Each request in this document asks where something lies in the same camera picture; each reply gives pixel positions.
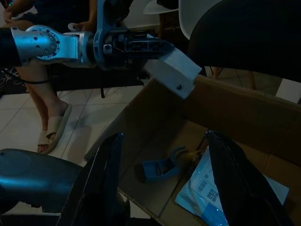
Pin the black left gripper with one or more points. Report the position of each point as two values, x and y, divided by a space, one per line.
116 51

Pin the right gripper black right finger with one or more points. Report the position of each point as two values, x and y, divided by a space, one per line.
240 188

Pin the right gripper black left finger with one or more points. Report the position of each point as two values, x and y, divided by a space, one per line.
98 188

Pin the white carton box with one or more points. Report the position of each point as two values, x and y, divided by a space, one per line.
174 70

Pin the white plastic mailer bag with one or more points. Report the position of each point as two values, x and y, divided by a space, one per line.
202 186

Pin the yellow brown wrapper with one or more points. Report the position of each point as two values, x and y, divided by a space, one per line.
194 155

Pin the grey tape dispenser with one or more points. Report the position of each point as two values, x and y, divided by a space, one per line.
157 170

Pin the beige slipper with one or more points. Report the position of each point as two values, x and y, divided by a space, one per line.
63 118

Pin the small white object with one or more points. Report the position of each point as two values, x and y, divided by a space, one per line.
74 27

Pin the brown cardboard box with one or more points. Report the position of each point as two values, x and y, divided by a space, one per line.
230 106

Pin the seated person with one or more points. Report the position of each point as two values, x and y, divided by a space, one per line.
47 106

